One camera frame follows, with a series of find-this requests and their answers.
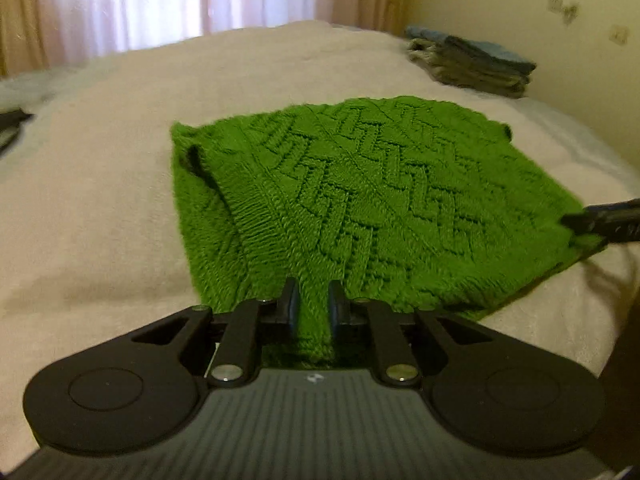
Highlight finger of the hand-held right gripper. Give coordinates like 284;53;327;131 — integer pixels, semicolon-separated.
560;211;640;247
582;198;640;221

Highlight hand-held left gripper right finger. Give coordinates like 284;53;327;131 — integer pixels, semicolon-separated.
327;280;496;388

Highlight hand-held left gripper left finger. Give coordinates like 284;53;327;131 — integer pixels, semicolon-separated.
132;277;301;389

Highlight green knit sweater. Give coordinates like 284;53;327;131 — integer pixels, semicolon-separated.
170;95;609;367

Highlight folded olive garment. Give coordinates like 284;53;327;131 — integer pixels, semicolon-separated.
407;47;529;99

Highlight folded blue garment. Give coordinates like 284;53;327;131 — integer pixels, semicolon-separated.
405;25;537;75

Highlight bed with quilted cover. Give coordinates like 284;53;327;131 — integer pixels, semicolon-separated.
0;20;640;461

